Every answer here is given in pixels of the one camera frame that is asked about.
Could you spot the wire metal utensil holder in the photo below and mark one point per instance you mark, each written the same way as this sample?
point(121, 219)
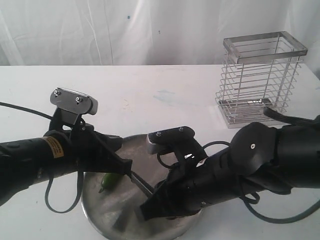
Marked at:
point(259, 71)

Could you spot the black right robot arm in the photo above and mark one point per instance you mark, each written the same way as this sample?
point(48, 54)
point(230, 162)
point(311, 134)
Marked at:
point(258, 158)

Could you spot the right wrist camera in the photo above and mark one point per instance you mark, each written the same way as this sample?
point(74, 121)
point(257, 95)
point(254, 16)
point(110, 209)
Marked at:
point(179, 140)

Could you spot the black knife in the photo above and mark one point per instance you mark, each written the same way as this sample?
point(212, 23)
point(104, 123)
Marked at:
point(146, 188)

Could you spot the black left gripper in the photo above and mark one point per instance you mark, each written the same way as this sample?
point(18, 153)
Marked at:
point(96, 152)

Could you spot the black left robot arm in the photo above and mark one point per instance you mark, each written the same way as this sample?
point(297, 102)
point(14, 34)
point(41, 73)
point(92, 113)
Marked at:
point(27, 162)

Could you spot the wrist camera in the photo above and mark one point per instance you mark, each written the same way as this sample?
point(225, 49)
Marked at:
point(70, 105)
point(179, 140)

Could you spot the round steel plate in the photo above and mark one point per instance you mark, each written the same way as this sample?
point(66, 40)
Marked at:
point(113, 212)

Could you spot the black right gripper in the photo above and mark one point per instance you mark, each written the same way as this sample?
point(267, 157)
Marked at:
point(182, 196)

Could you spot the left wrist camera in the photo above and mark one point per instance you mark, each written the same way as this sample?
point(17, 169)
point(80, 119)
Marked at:
point(70, 105)

